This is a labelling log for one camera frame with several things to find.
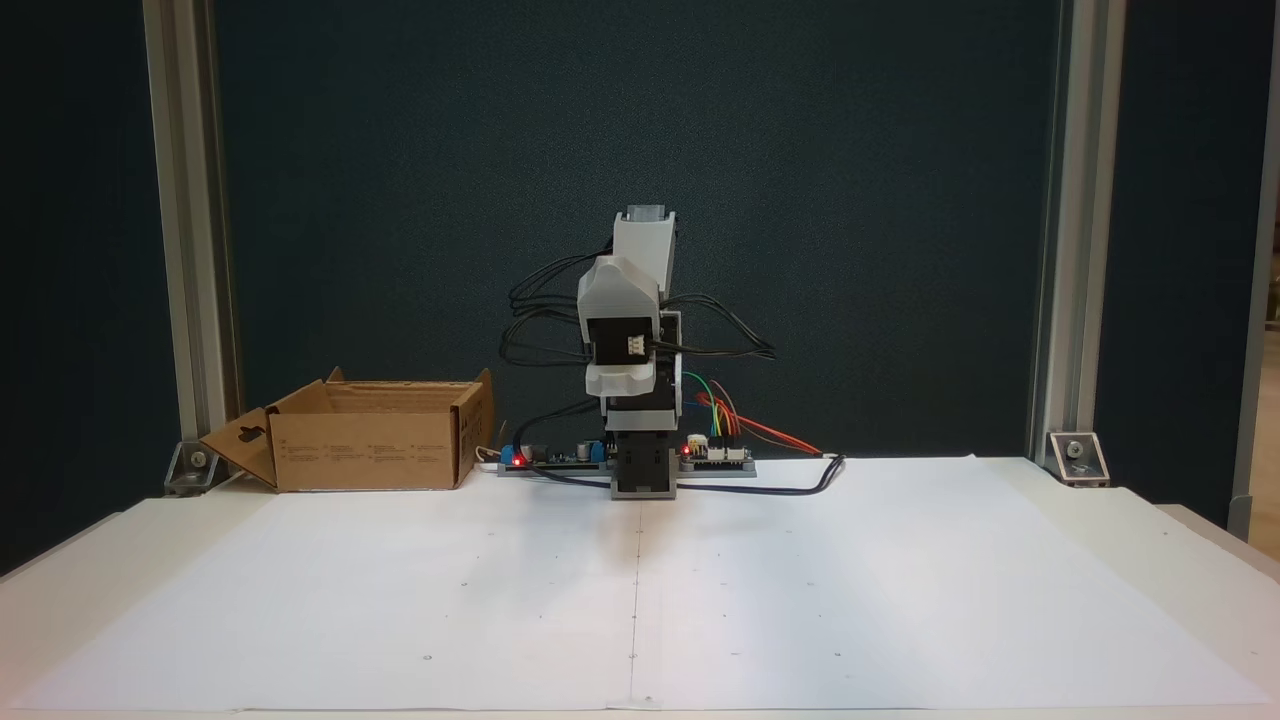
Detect blue circuit board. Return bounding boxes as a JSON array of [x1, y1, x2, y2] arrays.
[[497, 438, 613, 478]]

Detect brown cardboard box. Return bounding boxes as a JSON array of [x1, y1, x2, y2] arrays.
[[199, 366, 497, 494]]

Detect coloured jumper wire bundle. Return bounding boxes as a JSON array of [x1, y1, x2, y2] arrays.
[[680, 371, 747, 449]]

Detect black motor cable loop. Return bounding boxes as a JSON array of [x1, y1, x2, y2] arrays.
[[655, 292, 779, 363], [499, 240, 613, 368]]

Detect circuit board with jumper wires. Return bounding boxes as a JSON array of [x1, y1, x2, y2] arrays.
[[677, 436, 758, 480]]

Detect red orange wire pair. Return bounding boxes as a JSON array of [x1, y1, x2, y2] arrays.
[[698, 393, 827, 458]]

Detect black cable with white connector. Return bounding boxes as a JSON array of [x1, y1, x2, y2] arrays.
[[515, 453, 849, 499]]

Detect metal corner bracket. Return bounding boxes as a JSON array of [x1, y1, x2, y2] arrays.
[[163, 438, 223, 497], [1046, 431, 1111, 489]]

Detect aluminium frame post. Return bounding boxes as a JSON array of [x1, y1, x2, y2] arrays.
[[1028, 0, 1128, 466], [1227, 0, 1280, 543], [143, 0, 239, 471]]

